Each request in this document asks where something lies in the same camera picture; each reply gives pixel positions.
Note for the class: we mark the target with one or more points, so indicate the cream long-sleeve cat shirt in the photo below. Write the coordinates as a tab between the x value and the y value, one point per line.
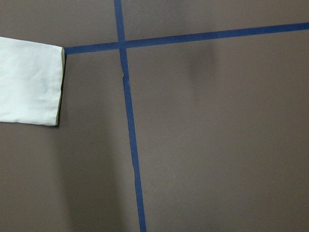
31	76

